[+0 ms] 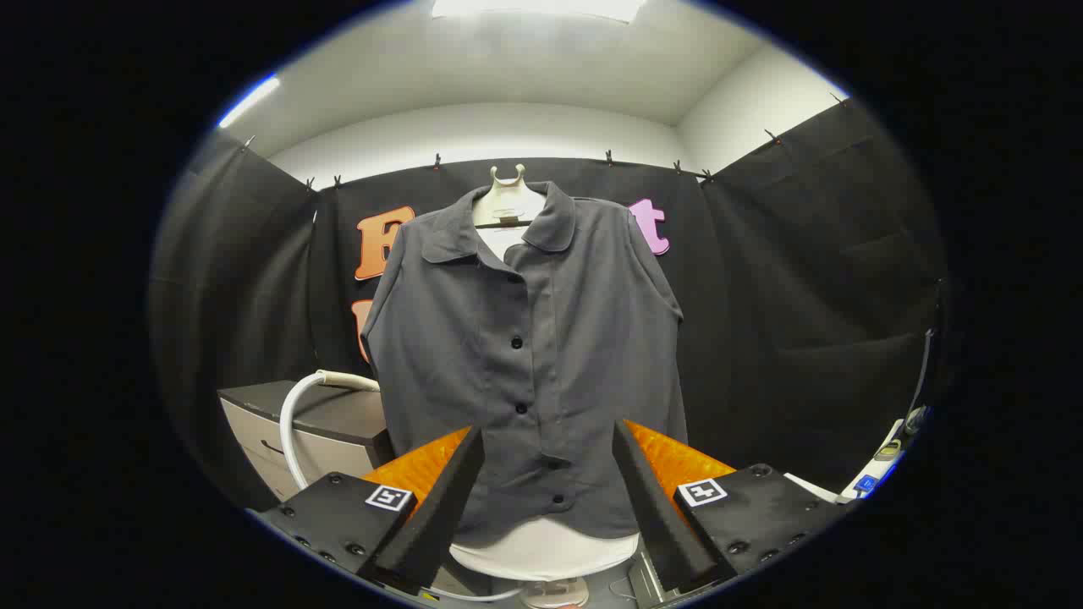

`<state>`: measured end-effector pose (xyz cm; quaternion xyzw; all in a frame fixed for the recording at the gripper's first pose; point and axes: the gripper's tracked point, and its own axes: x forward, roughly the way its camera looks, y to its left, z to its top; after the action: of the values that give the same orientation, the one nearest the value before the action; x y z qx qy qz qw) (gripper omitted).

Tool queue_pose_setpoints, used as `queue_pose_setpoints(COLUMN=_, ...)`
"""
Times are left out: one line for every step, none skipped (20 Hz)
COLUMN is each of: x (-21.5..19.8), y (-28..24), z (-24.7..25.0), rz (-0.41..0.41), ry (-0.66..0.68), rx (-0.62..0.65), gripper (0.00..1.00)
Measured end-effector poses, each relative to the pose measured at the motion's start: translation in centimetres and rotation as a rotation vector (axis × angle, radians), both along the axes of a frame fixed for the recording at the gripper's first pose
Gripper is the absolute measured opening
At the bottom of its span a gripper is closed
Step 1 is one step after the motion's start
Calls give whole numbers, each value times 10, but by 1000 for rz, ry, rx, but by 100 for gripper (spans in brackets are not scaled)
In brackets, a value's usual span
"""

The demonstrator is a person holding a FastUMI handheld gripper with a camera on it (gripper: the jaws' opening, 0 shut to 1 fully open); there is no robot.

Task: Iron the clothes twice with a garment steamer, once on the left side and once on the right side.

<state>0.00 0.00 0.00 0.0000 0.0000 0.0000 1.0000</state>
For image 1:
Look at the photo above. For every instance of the small blue device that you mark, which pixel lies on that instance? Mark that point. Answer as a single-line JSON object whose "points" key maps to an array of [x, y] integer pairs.
{"points": [[866, 484]]}

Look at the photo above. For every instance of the white side table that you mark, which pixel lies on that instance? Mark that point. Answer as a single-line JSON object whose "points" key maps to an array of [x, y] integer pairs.
{"points": [[863, 474]]}

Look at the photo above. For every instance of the drawer cabinet with dark top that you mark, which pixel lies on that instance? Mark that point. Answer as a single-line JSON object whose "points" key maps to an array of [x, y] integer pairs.
{"points": [[338, 414]]}

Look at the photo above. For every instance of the white steamer base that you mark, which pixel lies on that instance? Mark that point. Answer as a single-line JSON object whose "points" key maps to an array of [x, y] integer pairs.
{"points": [[554, 594]]}

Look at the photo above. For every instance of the long ceiling strip light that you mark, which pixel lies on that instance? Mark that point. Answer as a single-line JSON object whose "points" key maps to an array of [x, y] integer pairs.
{"points": [[250, 101]]}

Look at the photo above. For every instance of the ceiling panel light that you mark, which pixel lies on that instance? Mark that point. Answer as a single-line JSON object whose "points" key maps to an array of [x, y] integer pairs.
{"points": [[541, 8]]}

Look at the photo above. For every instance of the grey button-up shirt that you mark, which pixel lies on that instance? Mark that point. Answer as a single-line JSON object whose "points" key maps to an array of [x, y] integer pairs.
{"points": [[584, 338]]}

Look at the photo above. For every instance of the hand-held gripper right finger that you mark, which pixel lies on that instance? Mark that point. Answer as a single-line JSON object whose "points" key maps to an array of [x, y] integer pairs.
{"points": [[656, 507]]}

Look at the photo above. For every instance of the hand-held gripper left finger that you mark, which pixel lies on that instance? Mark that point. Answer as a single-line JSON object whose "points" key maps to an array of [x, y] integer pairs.
{"points": [[440, 507]]}

